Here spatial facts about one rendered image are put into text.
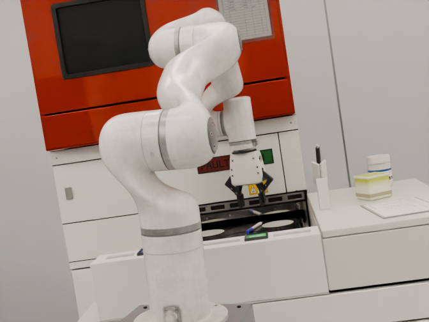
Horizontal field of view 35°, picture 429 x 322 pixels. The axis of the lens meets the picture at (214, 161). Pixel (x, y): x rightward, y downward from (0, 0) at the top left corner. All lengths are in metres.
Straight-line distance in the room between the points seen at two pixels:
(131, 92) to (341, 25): 1.77
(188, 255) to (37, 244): 2.70
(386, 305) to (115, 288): 0.64
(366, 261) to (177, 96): 0.59
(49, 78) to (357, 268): 1.16
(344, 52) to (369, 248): 2.19
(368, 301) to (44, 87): 1.22
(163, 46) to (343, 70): 2.16
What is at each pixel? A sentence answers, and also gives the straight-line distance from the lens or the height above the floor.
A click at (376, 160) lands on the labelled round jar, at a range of 2.10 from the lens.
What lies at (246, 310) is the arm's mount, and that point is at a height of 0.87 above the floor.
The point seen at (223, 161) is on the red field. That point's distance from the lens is 2.19.
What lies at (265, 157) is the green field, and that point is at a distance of 2.19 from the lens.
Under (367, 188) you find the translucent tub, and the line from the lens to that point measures 1.90.
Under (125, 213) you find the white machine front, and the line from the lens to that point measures 2.26.
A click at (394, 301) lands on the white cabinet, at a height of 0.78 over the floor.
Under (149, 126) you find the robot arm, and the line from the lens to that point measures 1.28.
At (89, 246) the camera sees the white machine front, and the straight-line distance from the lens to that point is 2.31.
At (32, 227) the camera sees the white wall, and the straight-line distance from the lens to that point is 3.96.
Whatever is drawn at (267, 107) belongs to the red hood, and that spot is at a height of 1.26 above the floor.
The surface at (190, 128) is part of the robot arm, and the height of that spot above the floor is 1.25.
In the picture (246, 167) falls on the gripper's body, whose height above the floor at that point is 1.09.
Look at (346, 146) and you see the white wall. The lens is 3.70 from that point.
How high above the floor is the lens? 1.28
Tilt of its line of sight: 5 degrees down
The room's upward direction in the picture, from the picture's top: 9 degrees counter-clockwise
